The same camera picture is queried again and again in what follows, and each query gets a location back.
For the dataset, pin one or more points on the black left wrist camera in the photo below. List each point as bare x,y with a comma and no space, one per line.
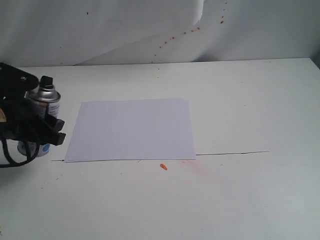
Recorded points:
14,83

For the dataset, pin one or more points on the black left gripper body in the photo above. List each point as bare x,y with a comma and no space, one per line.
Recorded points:
18,121

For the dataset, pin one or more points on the white backdrop cloth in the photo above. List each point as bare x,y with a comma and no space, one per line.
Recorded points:
38,33

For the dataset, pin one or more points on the white paper sheet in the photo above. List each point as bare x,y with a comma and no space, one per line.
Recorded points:
148,129

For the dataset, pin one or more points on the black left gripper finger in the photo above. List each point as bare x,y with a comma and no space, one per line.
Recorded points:
51,137
47,123

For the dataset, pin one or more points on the white spray paint can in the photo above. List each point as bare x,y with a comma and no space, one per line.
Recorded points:
46,100

